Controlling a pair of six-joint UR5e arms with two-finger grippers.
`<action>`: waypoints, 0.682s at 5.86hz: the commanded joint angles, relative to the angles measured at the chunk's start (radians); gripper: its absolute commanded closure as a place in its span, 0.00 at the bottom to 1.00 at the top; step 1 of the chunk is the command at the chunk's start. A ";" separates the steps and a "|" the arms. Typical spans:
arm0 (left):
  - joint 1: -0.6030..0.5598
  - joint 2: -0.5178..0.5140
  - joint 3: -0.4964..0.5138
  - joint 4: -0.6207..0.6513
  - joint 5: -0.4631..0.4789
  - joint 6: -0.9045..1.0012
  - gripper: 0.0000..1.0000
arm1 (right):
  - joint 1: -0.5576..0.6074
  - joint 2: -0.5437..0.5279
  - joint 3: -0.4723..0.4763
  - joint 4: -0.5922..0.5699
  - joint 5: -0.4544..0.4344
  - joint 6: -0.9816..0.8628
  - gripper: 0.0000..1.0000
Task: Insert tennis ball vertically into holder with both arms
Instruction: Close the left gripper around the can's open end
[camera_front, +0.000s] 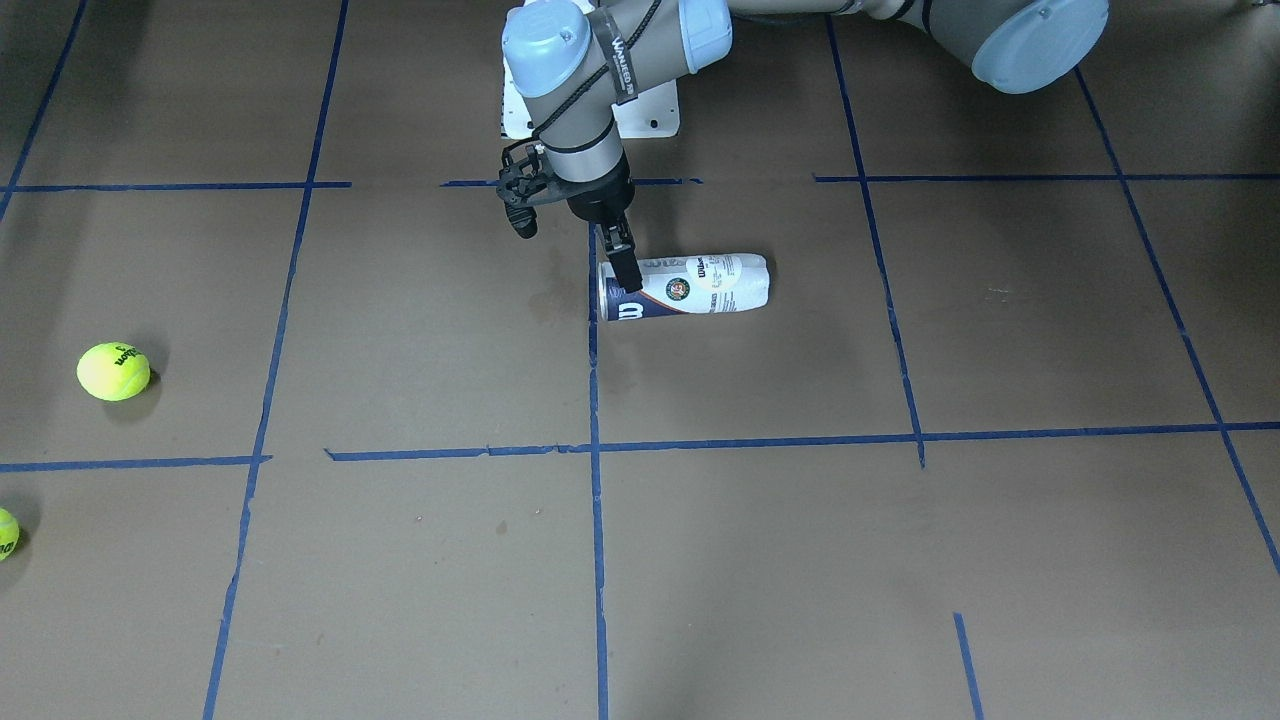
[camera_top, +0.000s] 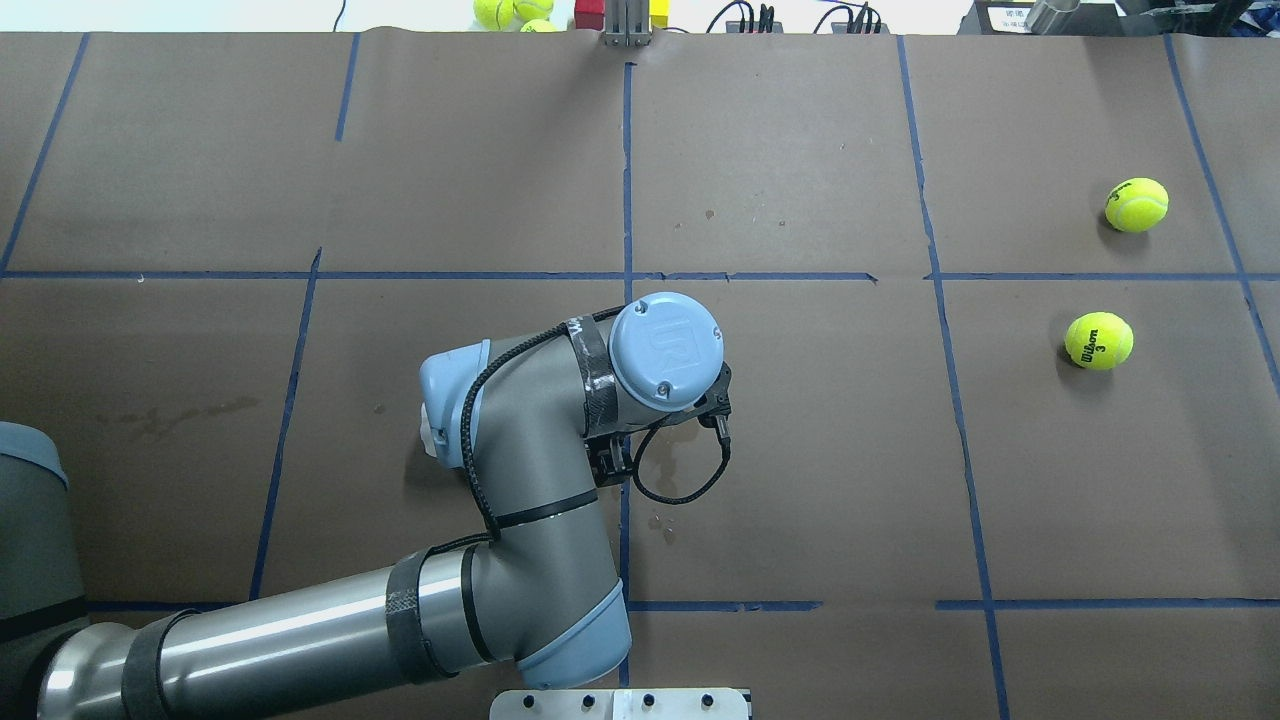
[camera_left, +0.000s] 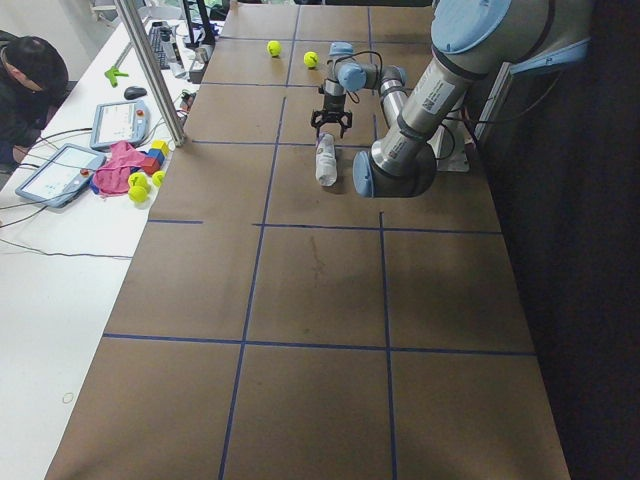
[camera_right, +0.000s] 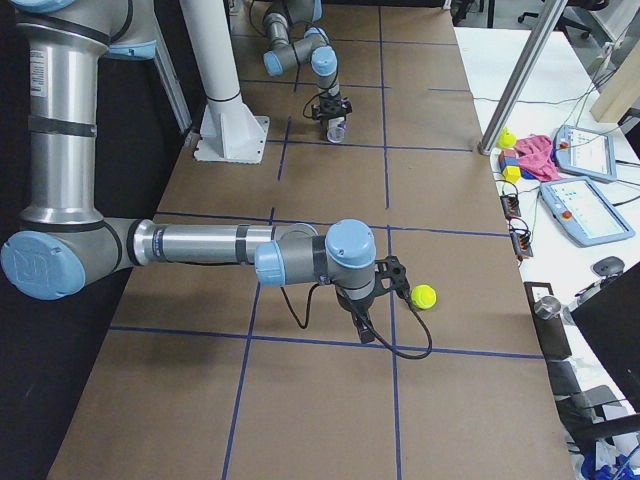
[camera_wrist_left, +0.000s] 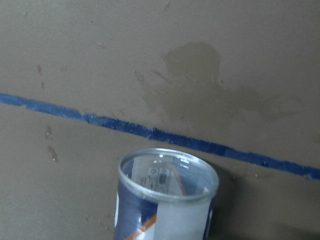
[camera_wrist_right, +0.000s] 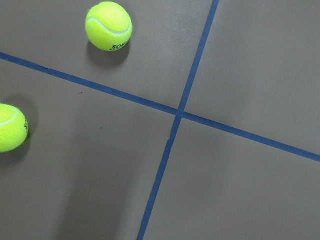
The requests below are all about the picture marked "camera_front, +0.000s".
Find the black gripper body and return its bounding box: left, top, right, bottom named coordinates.
left=562, top=160, right=636, bottom=225

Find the tennis ball can holder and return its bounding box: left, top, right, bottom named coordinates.
left=596, top=252, right=771, bottom=322

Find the tennis ball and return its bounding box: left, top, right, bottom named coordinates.
left=76, top=342, right=152, bottom=402
left=0, top=509, right=20, bottom=561

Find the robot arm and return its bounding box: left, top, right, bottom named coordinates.
left=495, top=1, right=1110, bottom=292

